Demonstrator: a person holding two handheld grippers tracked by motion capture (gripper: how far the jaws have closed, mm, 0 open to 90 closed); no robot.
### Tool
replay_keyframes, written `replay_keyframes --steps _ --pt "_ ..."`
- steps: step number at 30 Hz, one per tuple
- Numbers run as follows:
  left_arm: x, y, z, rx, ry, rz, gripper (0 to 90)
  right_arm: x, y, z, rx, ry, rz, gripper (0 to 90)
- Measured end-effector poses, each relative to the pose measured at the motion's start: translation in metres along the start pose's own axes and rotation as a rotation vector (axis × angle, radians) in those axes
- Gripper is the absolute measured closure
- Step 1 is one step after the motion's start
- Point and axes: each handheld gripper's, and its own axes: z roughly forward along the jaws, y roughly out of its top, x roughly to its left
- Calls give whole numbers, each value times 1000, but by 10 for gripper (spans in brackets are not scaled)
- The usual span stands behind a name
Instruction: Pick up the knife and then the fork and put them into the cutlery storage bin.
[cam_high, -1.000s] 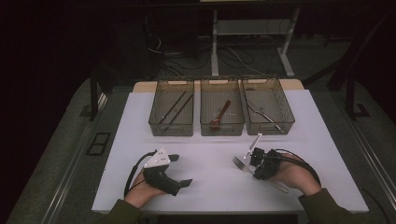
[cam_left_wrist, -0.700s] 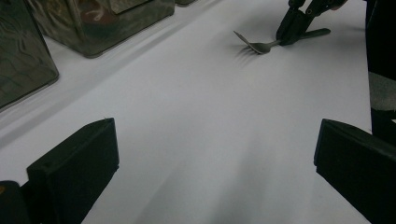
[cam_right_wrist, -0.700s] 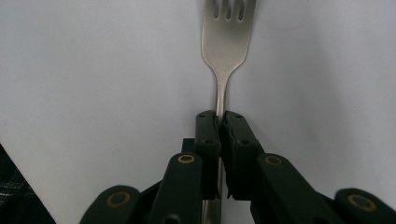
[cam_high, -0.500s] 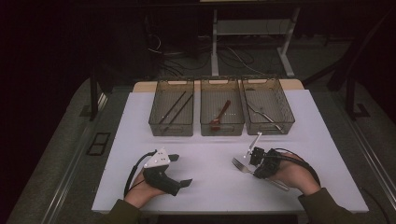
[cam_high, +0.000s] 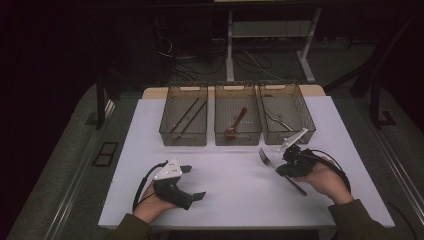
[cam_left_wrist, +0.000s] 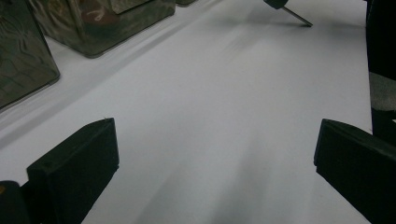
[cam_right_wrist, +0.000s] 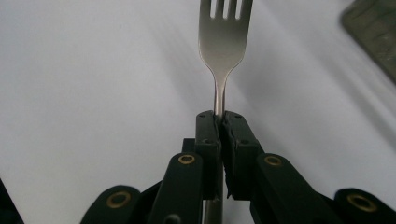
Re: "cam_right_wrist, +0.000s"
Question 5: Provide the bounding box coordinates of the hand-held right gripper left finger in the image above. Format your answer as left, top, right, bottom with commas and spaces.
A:
195, 110, 222, 200

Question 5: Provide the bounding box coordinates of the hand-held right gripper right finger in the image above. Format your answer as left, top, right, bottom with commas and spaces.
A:
219, 111, 265, 200

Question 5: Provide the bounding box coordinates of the clear brown plastic basket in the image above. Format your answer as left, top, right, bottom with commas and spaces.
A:
340, 0, 396, 84

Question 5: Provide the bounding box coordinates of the silver fork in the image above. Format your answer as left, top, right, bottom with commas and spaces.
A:
198, 0, 254, 224

